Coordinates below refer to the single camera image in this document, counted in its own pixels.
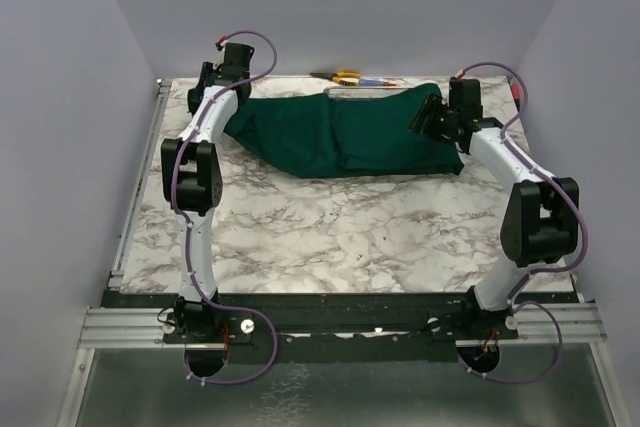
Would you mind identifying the dark green surgical cloth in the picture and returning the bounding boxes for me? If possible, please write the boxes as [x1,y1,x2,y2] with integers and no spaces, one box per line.
[224,83,464,179]

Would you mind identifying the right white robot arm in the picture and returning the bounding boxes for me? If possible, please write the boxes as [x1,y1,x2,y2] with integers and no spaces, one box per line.
[409,77,586,338]

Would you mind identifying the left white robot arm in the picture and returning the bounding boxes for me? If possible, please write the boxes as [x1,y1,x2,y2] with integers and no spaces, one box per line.
[160,43,254,306]

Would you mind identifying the red marker at edge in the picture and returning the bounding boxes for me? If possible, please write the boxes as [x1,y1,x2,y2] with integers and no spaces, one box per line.
[511,84,520,104]

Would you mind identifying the blue red pen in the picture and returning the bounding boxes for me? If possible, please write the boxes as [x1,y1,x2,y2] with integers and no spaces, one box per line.
[358,77,397,88]

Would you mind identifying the metal mesh instrument tray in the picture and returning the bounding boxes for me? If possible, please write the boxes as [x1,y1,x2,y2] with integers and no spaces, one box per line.
[323,86,406,100]

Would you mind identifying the yellow handled pliers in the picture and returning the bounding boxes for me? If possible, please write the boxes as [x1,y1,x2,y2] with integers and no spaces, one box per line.
[310,71,361,87]

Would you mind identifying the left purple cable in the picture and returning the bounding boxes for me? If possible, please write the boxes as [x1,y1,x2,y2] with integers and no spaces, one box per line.
[169,29,279,388]

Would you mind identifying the aluminium extrusion frame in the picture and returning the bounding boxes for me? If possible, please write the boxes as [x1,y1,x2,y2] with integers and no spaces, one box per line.
[57,79,172,426]

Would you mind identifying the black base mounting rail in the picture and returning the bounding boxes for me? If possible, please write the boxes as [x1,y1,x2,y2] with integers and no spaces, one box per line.
[120,293,585,365]

